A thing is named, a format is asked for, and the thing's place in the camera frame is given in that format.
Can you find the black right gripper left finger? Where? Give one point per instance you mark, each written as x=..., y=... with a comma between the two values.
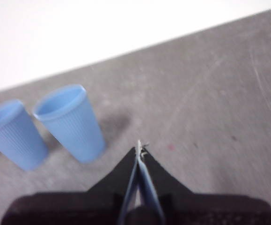
x=79, y=208

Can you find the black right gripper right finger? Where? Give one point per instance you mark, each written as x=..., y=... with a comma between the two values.
x=207, y=208

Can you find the blue ribbed plastic cup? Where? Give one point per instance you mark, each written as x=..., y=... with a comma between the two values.
x=72, y=131
x=13, y=140

